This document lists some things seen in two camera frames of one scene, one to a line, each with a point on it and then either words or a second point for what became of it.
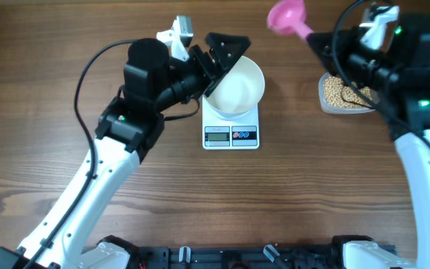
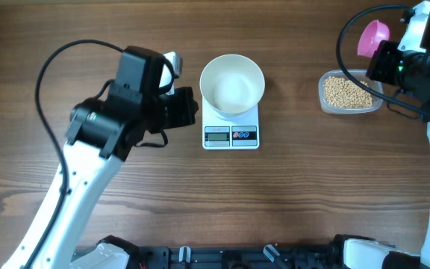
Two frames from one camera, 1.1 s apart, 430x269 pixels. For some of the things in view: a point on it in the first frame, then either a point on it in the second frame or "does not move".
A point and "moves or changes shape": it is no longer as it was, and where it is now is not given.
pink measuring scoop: (287, 17) moves or changes shape
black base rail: (244, 257) does not move
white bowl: (237, 91) does not move
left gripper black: (211, 75) → (188, 106)
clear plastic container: (337, 96) does not move
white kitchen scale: (237, 132) does not move
